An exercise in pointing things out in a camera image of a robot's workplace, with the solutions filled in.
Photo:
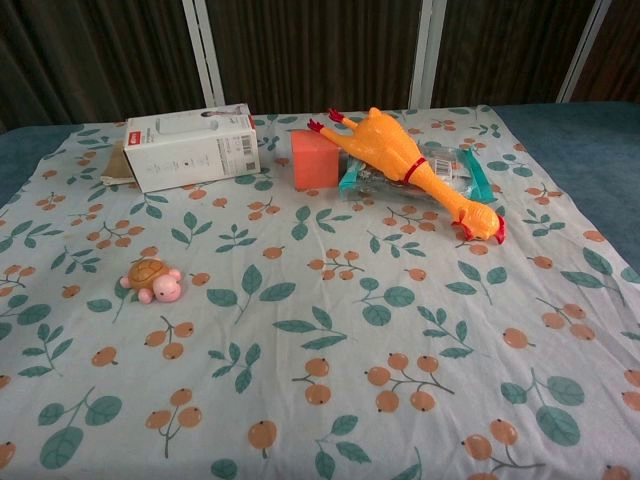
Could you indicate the white folding screen frame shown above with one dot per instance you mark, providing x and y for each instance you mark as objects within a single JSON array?
[{"x": 210, "y": 55}]

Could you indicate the orange sponge block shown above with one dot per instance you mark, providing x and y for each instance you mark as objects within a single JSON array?
[{"x": 315, "y": 162}]

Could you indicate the clear teal plastic package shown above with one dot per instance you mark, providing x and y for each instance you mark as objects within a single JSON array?
[{"x": 450, "y": 170}]

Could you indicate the yellow rubber chicken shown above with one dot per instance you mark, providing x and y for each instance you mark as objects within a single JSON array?
[{"x": 395, "y": 150}]

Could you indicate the dark pleated curtain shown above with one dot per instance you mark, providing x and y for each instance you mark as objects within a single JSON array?
[{"x": 320, "y": 50}]

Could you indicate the pink turtle toy brown shell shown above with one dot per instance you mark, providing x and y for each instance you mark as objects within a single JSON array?
[{"x": 150, "y": 280}]

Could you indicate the white cardboard product box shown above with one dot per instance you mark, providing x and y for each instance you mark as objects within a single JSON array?
[{"x": 190, "y": 155}]

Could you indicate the floral fruit print tablecloth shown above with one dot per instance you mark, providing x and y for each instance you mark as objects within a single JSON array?
[{"x": 320, "y": 325}]

